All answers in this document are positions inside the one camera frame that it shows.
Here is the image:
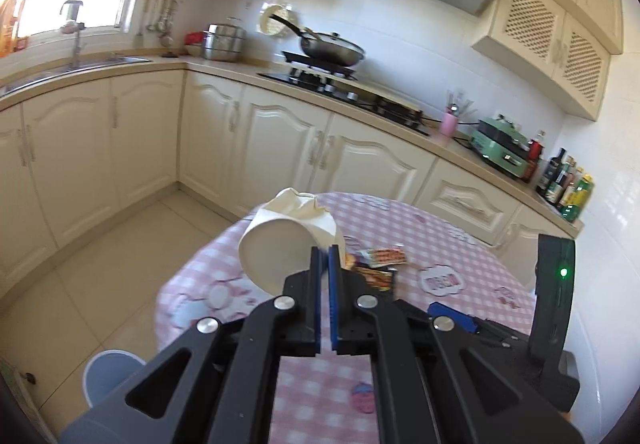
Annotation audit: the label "red bowl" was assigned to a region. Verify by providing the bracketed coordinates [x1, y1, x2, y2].
[184, 32, 205, 46]

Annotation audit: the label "pink utensil holder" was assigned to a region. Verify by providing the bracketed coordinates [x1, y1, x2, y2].
[439, 112, 458, 138]

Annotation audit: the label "green electric cooker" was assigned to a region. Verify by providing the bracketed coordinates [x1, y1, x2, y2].
[471, 116, 529, 179]

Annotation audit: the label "blue plastic trash bin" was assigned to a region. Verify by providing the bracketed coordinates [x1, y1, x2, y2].
[82, 349, 146, 407]

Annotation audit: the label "white paper cups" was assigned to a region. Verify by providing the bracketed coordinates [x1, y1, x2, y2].
[238, 187, 346, 296]

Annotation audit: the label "pink checkered tablecloth table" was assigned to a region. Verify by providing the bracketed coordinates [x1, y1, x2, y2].
[155, 193, 535, 443]

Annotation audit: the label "black wok with lid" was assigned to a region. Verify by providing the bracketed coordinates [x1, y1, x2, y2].
[268, 14, 366, 67]

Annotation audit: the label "red cap soy bottle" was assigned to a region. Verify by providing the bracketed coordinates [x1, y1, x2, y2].
[522, 130, 546, 183]

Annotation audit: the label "hanging utensil rack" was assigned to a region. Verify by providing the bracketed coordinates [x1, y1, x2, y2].
[134, 0, 184, 58]

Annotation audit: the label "black gas stove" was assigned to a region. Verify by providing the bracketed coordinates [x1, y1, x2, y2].
[259, 51, 428, 137]

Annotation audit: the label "black snack wrapper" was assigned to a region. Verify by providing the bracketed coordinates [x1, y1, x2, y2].
[346, 246, 408, 297]

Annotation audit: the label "dark sauce bottle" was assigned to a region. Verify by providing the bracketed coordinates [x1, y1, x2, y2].
[536, 147, 566, 197]

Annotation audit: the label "green oil bottle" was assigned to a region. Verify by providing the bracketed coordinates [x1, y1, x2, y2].
[562, 173, 593, 223]

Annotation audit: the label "stainless steel steamer pot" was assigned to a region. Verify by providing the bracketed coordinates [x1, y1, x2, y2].
[202, 23, 246, 62]

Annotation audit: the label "cream strainer on wall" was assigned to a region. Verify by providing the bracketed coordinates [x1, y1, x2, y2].
[257, 2, 295, 38]

